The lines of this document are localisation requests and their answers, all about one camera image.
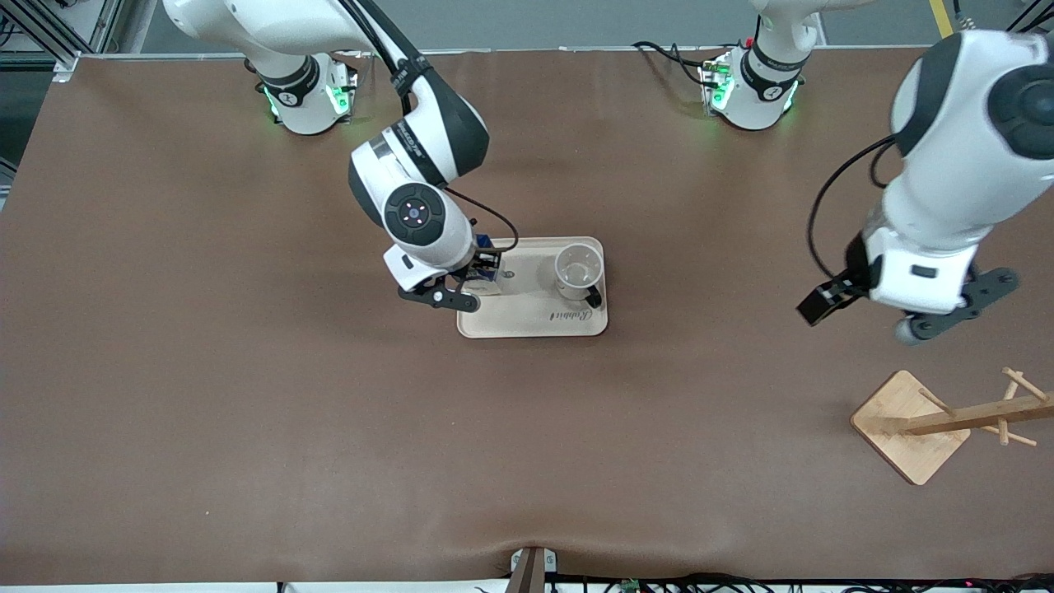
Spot navy blue milk carton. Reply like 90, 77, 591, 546
465, 235, 505, 297

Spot white smiley cup black handle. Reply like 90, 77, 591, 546
553, 241, 607, 311

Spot cream tray with bear print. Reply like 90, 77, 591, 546
457, 237, 609, 339

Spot wooden mug rack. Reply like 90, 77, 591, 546
850, 367, 1054, 487

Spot brown table cover mat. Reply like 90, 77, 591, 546
0, 48, 1054, 587

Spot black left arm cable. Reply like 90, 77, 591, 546
807, 136, 898, 281

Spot black arm base cables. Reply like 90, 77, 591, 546
632, 40, 727, 88

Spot metal bracket with post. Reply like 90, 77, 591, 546
509, 547, 558, 593

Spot aluminium frame profile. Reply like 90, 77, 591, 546
0, 0, 126, 81

